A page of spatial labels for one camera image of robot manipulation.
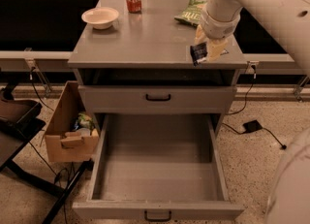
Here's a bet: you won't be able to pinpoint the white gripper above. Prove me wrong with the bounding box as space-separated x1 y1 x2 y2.
194 6 240 62

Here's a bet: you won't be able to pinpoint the dark blue rxbar wrapper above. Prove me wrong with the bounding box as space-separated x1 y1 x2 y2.
190 43 207 66

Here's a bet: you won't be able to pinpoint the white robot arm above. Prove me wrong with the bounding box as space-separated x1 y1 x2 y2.
195 0 310 224

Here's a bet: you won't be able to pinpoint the grey drawer cabinet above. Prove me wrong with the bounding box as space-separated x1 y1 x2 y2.
69 0 246 130

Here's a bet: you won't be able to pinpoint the green kettle chips bag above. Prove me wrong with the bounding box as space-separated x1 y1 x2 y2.
174 0 207 27

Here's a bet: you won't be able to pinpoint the black power adapter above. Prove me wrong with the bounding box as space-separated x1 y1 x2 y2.
243 120 263 134

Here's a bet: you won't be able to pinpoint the white bowl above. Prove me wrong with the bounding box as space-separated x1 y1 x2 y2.
81 7 119 30

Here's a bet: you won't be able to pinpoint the snack items in box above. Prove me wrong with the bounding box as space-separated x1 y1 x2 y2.
73 112 98 136

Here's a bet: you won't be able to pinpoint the cardboard box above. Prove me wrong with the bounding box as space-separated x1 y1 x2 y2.
45 81 99 162

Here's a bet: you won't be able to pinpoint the black table with tray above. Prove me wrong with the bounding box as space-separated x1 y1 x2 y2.
0 87 91 224

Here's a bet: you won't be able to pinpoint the black floor cable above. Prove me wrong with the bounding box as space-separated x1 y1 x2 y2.
222 122 288 150

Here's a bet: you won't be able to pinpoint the black cable at left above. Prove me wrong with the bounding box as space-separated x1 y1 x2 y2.
28 66 71 224

